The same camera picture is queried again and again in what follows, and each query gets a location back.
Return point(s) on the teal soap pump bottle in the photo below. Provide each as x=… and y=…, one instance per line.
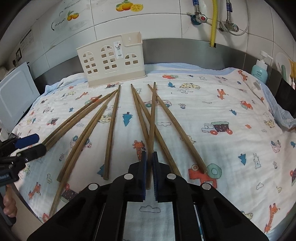
x=259, y=70

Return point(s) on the white microwave oven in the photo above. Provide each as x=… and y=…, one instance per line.
x=18, y=92

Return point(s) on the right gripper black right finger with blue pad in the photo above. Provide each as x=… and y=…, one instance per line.
x=200, y=212

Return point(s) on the chrome angle valve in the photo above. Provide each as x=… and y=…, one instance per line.
x=226, y=26

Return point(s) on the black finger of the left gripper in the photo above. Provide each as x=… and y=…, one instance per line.
x=32, y=153

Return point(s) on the white rice spoon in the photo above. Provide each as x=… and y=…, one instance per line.
x=283, y=65

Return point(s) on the black utensil container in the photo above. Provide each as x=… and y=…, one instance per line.
x=284, y=94

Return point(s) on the person's left hand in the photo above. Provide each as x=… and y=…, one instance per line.
x=9, y=202

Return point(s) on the beige plastic utensil holder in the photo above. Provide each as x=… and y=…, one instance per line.
x=113, y=59

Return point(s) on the wooden chopstick long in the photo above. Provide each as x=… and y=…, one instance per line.
x=72, y=164

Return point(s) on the wall power socket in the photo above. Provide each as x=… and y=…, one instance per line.
x=18, y=55

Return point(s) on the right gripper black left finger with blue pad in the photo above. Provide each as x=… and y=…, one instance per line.
x=97, y=212

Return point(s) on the wooden chopstick pair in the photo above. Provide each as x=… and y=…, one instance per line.
x=80, y=139

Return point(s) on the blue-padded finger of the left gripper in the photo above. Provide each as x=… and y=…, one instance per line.
x=21, y=143

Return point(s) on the cartoon print white cloth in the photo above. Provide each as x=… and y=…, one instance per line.
x=250, y=157

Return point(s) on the red-handled water valve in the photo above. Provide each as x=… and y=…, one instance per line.
x=197, y=19

